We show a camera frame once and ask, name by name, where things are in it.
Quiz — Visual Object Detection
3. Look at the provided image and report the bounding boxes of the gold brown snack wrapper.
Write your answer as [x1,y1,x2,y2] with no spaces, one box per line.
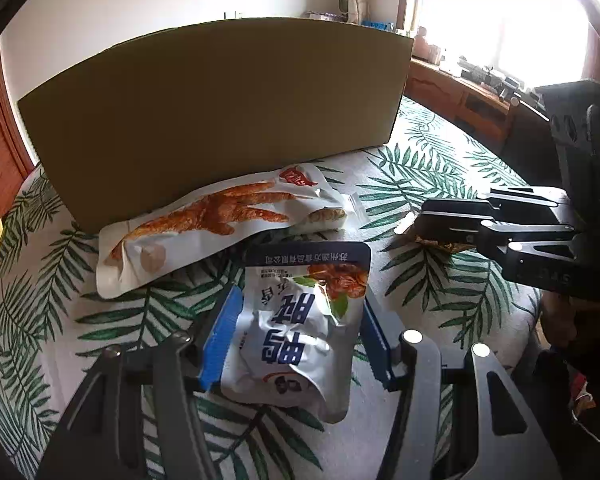
[392,211,476,255]

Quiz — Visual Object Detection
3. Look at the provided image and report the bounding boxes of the white blue duck gizzard pack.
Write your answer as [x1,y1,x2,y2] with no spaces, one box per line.
[220,240,372,424]

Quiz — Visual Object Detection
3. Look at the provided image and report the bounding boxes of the white chicken feet snack pack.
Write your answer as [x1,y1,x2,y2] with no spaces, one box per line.
[96,162,343,299]

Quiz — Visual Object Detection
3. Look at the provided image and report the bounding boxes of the white small cake packet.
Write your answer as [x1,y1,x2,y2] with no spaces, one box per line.
[306,193,370,231]

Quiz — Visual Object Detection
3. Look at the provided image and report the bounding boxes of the person's right hand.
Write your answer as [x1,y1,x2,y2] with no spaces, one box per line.
[540,292,588,347]

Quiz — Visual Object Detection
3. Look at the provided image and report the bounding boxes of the wooden window-side cabinet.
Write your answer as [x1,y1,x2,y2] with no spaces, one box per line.
[403,56,556,162]

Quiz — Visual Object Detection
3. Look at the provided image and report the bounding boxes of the palm leaf print bedsheet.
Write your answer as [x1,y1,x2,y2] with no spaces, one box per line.
[0,94,544,480]

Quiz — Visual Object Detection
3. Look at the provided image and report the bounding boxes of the pink thermos bottle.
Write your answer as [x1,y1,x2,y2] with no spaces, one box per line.
[412,26,430,61]

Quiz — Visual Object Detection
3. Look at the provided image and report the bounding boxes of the brown cardboard box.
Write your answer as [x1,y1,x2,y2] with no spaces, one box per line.
[18,18,413,233]

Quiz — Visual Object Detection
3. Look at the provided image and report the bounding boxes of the window with wooden frame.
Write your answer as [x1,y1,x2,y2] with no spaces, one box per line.
[396,0,600,88]

